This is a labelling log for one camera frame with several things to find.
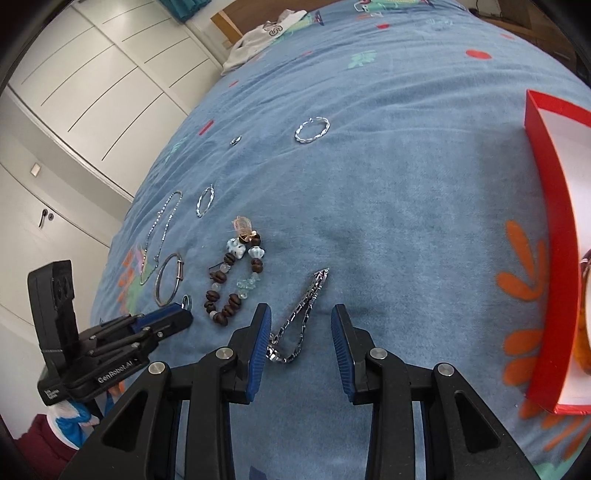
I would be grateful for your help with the brown bangle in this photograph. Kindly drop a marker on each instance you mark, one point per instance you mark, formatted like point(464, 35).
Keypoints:
point(584, 264)

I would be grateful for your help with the maroon garment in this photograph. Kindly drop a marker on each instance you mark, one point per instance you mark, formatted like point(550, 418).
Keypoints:
point(46, 438)

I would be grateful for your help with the wooden headboard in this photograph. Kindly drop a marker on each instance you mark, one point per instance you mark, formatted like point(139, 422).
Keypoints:
point(235, 21)

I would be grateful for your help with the orange bangle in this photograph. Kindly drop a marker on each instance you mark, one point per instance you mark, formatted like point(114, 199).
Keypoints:
point(584, 346)

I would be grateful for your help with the white wardrobe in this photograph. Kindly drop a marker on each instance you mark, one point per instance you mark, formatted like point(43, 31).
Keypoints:
point(101, 83)

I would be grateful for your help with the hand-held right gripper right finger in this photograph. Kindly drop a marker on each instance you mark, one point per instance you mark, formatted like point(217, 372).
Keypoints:
point(341, 355)

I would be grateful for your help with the white garment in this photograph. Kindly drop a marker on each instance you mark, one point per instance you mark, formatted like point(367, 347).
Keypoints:
point(249, 44)

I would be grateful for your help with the silver bangle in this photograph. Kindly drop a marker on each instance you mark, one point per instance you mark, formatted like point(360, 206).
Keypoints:
point(157, 284)

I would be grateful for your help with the blue printed bed sheet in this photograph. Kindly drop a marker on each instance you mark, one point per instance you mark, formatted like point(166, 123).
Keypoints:
point(392, 194)

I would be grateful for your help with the teal curtain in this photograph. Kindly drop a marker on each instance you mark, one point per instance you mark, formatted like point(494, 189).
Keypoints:
point(194, 7)

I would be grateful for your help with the red jewelry box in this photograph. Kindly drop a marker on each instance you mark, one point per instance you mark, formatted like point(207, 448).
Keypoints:
point(551, 194)

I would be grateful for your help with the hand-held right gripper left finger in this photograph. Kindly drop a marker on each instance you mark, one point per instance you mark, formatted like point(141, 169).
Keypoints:
point(258, 353)

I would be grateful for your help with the twisted silver hoop earring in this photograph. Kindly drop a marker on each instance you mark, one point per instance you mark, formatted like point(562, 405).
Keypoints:
point(318, 136)
point(198, 210)

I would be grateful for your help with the wooden nightstand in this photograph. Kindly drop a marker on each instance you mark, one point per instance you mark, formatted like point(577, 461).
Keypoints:
point(545, 41)

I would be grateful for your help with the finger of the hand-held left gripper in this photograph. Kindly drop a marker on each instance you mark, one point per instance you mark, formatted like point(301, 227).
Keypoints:
point(164, 317)

